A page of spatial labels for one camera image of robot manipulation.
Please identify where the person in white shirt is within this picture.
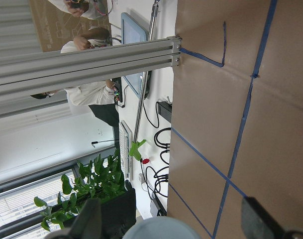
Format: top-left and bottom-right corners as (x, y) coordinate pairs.
(30, 27), (121, 127)

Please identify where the light blue plastic cup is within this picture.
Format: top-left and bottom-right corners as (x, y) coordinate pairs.
(123, 217), (201, 239)

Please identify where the brown cardboard box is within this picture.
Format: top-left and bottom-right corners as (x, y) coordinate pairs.
(29, 0), (111, 52)

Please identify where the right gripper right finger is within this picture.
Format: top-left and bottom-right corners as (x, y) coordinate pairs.
(241, 197), (303, 239)

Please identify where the green potted plant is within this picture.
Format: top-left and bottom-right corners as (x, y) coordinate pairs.
(34, 150), (136, 239)

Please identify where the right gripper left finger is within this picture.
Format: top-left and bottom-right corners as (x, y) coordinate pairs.
(45, 199), (102, 239)

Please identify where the aluminium frame post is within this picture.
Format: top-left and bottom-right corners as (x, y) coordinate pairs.
(0, 36), (181, 101)

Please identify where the white computer keyboard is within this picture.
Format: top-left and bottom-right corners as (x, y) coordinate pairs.
(119, 120), (132, 181)

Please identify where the teach pendant tablet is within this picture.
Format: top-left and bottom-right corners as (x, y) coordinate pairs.
(121, 12), (148, 97)

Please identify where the green handled reacher grabber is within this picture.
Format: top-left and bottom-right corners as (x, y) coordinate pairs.
(129, 0), (159, 161)

